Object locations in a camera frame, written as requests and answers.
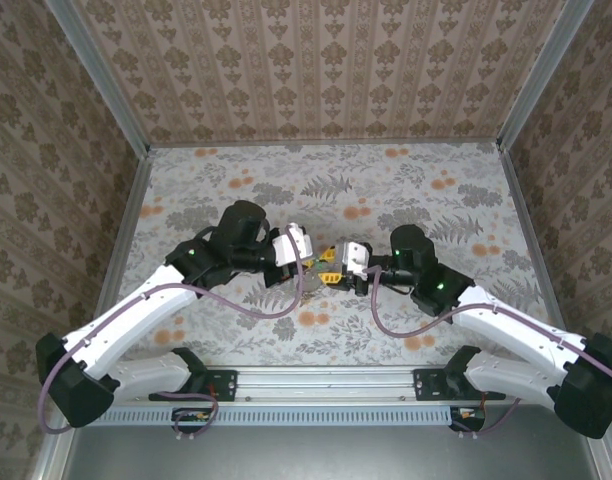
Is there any grey metal panel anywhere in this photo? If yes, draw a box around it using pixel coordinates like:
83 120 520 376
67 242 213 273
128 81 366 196
65 423 603 480

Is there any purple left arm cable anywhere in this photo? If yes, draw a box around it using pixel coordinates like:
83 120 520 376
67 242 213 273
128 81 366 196
37 225 307 435

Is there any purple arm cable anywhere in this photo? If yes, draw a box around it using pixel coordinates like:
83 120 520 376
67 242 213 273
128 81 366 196
368 266 612 416
37 225 307 435

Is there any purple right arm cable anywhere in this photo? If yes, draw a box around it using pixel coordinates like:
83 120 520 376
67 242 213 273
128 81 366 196
368 266 612 416

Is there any aluminium mounting rail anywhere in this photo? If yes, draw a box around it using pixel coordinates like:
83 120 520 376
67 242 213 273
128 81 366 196
203 367 418 403

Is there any aluminium table rear rail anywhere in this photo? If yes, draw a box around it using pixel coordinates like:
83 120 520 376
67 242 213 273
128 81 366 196
148 138 502 149

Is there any aluminium table side rail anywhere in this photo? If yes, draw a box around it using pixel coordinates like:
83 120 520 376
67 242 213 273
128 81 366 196
499 148 570 334
85 149 156 336

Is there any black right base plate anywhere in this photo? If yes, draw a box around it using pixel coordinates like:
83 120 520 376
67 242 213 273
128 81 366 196
412 368 506 402

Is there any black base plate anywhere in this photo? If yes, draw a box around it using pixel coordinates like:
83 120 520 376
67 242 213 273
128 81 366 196
149 368 239 402
412 368 506 402

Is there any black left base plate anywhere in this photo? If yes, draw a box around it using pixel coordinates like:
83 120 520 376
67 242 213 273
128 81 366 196
149 368 239 402

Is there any grey slotted cable duct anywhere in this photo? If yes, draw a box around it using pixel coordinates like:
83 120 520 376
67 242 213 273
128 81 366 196
105 404 451 428

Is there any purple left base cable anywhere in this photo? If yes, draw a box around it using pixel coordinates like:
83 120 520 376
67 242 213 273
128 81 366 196
171 391 222 435

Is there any aluminium corner post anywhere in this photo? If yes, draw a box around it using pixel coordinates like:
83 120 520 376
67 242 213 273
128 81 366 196
44 0 152 157
496 0 598 152

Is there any aluminium frame strut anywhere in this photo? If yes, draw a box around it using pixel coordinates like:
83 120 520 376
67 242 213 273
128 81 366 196
585 429 612 480
33 427 80 480

